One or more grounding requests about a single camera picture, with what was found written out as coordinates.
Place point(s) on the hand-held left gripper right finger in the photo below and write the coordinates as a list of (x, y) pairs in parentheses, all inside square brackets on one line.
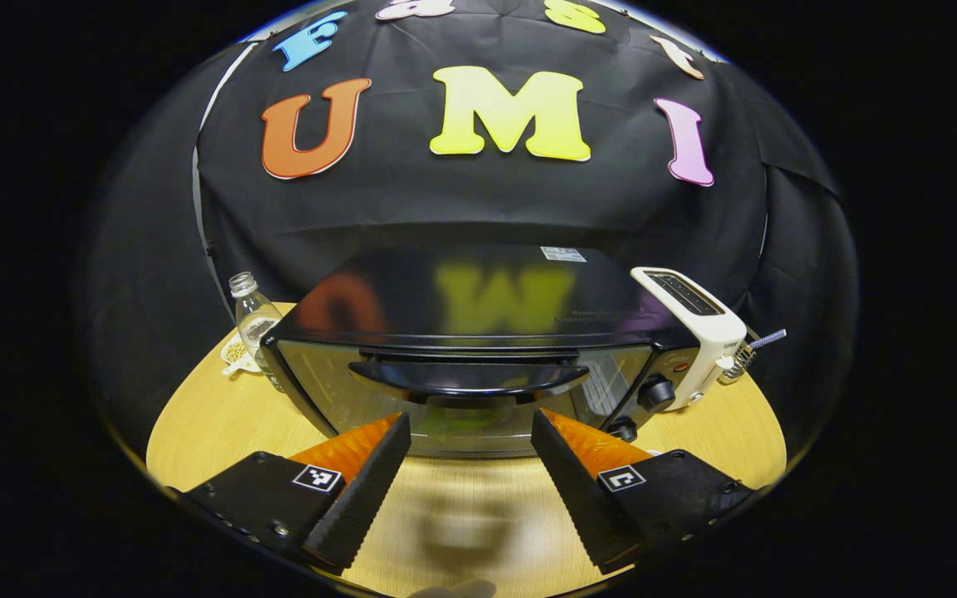
[(582, 502)]

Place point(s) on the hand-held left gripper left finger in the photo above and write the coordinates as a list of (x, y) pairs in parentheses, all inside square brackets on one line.
[(362, 502)]

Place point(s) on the black electric oven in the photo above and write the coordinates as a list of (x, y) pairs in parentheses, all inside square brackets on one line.
[(478, 282)]

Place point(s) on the white divided plate of beans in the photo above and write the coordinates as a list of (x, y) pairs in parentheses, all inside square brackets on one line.
[(233, 353)]

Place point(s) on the white toaster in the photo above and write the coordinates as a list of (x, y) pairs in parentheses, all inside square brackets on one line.
[(711, 349)]

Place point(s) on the clear water bottle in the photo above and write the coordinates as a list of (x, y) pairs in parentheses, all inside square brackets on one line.
[(252, 320)]

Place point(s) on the striped stick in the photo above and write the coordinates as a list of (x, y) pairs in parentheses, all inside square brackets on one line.
[(769, 338)]

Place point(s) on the black backdrop cloth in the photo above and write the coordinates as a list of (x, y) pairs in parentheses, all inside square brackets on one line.
[(412, 199)]

